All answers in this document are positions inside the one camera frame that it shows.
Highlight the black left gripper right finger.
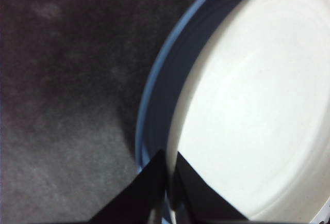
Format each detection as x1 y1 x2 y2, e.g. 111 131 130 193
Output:
170 151 249 224

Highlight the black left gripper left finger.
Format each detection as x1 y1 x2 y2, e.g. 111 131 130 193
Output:
87 149 166 224

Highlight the white round plate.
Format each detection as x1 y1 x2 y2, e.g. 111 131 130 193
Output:
154 0 330 224

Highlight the blue round plate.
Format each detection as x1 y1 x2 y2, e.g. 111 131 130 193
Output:
134 0 276 224

